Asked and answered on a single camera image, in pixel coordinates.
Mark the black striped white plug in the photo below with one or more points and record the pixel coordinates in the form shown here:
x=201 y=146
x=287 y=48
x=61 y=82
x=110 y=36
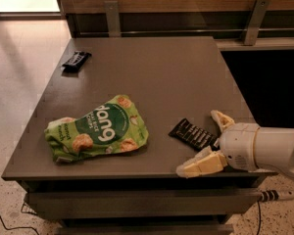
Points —
x=274 y=195

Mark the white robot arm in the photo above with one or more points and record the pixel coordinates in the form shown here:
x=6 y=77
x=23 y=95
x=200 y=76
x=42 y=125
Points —
x=273 y=150

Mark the dark blueberry rxbar wrapper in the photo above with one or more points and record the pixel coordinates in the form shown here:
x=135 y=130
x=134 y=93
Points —
x=75 y=62

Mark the right metal wall bracket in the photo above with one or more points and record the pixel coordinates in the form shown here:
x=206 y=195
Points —
x=251 y=31

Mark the grey drawer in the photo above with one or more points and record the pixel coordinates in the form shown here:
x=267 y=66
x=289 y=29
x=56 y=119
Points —
x=149 y=230
x=148 y=203

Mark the lower grey drawer front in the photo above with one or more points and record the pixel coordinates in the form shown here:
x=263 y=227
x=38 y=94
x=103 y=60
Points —
x=149 y=230

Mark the left metal wall bracket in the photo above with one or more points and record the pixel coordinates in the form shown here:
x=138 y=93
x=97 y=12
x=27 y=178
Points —
x=113 y=18

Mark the green dang rice chips bag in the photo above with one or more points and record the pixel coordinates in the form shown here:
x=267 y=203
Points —
x=112 y=128

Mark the upper grey drawer front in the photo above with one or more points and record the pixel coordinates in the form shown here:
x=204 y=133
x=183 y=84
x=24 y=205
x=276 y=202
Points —
x=148 y=203

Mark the metal wall bracket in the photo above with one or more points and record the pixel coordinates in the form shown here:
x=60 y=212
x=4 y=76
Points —
x=251 y=31
x=113 y=18

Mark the grey drawer cabinet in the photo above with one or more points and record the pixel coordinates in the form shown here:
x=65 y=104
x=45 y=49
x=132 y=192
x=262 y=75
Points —
x=168 y=79

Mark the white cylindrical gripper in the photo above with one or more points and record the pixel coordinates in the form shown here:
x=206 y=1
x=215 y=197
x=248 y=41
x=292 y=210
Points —
x=239 y=146

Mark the black chocolate rxbar wrapper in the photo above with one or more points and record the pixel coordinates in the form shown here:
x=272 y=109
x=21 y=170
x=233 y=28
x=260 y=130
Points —
x=194 y=136

